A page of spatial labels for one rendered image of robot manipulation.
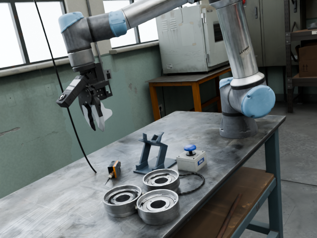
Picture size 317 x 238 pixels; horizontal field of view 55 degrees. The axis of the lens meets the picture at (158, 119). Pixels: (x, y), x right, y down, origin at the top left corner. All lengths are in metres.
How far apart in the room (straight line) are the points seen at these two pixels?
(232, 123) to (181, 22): 2.02
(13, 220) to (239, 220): 0.75
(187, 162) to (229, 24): 0.46
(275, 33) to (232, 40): 3.50
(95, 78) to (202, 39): 2.11
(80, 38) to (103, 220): 0.51
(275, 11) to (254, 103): 3.51
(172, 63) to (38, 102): 1.43
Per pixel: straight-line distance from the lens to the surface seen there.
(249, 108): 1.06
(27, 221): 0.95
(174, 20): 3.16
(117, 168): 1.04
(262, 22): 4.58
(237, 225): 1.19
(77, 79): 0.98
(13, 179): 2.46
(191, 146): 0.99
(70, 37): 0.96
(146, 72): 3.30
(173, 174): 0.93
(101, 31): 0.95
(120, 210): 0.81
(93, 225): 0.83
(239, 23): 1.04
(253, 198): 1.32
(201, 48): 3.03
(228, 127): 1.23
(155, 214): 0.75
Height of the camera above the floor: 1.23
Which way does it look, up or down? 15 degrees down
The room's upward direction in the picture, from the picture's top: 9 degrees counter-clockwise
